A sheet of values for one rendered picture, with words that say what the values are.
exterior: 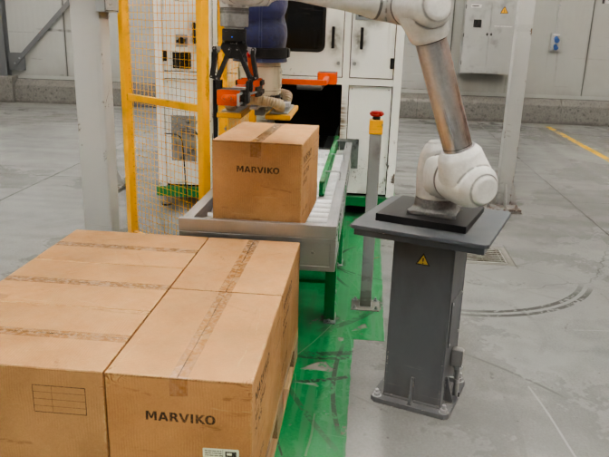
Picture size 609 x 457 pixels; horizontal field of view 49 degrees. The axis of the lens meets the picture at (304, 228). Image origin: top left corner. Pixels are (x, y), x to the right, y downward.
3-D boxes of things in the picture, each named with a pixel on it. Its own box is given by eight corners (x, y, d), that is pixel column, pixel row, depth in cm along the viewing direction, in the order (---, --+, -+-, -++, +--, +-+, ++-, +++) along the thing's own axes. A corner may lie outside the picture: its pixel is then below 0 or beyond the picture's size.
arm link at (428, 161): (444, 190, 261) (449, 135, 255) (468, 202, 245) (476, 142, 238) (407, 192, 256) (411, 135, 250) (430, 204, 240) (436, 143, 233)
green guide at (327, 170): (334, 146, 513) (334, 134, 510) (348, 147, 512) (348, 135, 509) (318, 196, 360) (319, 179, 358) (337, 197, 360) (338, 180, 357)
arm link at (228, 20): (222, 8, 210) (222, 28, 212) (217, 7, 202) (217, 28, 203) (251, 9, 210) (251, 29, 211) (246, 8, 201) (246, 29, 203)
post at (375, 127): (359, 302, 363) (369, 118, 334) (371, 303, 363) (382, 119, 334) (358, 307, 357) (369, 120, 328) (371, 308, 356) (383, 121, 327)
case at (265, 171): (243, 196, 358) (243, 121, 347) (316, 200, 353) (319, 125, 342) (212, 228, 301) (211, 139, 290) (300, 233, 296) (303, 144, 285)
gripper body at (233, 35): (249, 28, 210) (249, 58, 213) (223, 27, 211) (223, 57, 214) (246, 28, 203) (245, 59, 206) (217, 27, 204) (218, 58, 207)
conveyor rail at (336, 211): (344, 166, 517) (345, 141, 511) (351, 166, 516) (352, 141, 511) (323, 267, 296) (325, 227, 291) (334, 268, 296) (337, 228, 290)
